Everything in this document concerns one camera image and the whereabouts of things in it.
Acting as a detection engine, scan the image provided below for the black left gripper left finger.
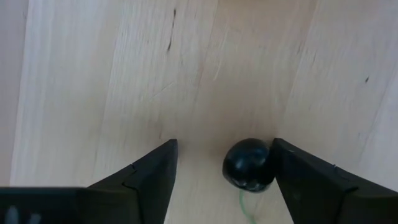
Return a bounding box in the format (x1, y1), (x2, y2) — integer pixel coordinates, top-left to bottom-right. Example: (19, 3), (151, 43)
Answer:
(77, 138), (179, 224)

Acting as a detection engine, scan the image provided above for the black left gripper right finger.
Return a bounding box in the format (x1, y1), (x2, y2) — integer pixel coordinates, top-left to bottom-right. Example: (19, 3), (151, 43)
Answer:
(269, 138), (398, 224)

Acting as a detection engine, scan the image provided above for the round black berry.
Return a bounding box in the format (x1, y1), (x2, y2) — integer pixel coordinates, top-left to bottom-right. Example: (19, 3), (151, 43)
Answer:
(221, 138), (277, 194)

